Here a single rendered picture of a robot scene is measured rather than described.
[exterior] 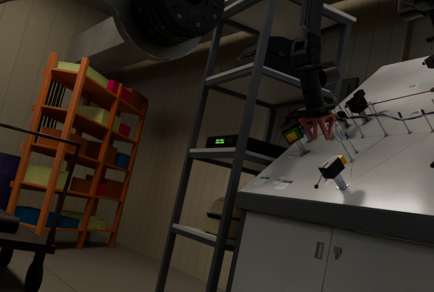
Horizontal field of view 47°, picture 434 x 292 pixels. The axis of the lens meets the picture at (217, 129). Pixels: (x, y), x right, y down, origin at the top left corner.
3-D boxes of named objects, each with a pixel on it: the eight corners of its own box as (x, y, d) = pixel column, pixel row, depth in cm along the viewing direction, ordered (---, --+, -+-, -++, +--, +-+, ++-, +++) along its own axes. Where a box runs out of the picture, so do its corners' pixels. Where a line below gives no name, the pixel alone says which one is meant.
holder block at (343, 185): (320, 203, 162) (305, 179, 159) (343, 180, 166) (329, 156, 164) (329, 205, 157) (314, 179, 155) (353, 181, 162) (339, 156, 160)
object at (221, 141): (237, 148, 224) (239, 133, 225) (203, 149, 256) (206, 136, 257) (296, 165, 238) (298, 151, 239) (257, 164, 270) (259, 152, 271)
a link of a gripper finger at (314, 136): (317, 136, 155) (311, 107, 154) (334, 136, 149) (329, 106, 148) (301, 142, 152) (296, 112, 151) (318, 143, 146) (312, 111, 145)
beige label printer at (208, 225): (221, 238, 220) (230, 194, 223) (199, 230, 238) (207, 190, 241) (276, 248, 234) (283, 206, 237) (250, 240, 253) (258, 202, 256)
